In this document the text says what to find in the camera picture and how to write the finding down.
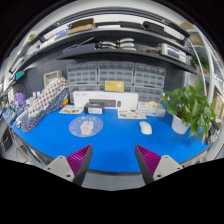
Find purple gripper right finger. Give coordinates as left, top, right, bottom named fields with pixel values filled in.
left=135, top=145, right=182, bottom=184

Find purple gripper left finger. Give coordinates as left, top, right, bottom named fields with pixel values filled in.
left=45, top=145, right=93, bottom=186

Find white computer mouse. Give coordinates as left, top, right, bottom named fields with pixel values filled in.
left=139, top=121, right=152, bottom=135

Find round lilac mouse pad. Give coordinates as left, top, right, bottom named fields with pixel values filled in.
left=69, top=115, right=103, bottom=137

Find blue desk mat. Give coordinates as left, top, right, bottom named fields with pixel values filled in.
left=13, top=109, right=206, bottom=172

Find white plant pot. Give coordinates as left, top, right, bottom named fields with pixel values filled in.
left=171, top=115, right=190, bottom=135

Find clear plastic container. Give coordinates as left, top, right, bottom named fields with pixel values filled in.
left=137, top=101, right=166, bottom=117

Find illustrated card right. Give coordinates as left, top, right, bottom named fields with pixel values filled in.
left=118, top=110, right=146, bottom=119

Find illustrated card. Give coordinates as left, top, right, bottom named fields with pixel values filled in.
left=60, top=105, right=83, bottom=114
left=118, top=110, right=146, bottom=119

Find illustrated card left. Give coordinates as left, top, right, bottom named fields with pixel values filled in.
left=60, top=105, right=83, bottom=114

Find small black box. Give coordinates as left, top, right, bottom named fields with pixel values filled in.
left=84, top=103, right=104, bottom=114

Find green potted plant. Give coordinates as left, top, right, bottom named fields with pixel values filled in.
left=161, top=78, right=216, bottom=142

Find patterned folded cloth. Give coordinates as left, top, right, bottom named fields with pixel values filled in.
left=21, top=77, right=69, bottom=132

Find white keyboard box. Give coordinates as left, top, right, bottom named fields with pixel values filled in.
left=73, top=91, right=139, bottom=110

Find yellow card box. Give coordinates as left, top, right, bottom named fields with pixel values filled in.
left=104, top=80, right=124, bottom=92

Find purple figurine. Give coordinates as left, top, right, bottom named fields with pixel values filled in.
left=15, top=92, right=26, bottom=107

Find grey drawer organizer right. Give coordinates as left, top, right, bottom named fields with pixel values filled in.
left=134, top=63, right=166, bottom=88

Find grey drawer organizer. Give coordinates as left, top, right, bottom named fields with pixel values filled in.
left=67, top=61, right=97, bottom=83
left=98, top=61, right=134, bottom=84
left=134, top=63, right=166, bottom=88

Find grey drawer organizer left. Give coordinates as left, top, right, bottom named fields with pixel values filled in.
left=67, top=61, right=97, bottom=83

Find beige framed box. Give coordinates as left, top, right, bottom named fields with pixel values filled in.
left=43, top=70, right=62, bottom=86

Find grey drawer organizer middle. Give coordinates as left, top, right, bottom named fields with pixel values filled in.
left=98, top=61, right=134, bottom=84

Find white electronic instrument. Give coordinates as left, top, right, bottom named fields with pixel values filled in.
left=160, top=43, right=186, bottom=63

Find cardboard box on shelf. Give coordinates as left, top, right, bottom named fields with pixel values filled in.
left=67, top=18, right=95, bottom=35

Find dark wall shelf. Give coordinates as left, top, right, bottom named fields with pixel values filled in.
left=57, top=49, right=198, bottom=75

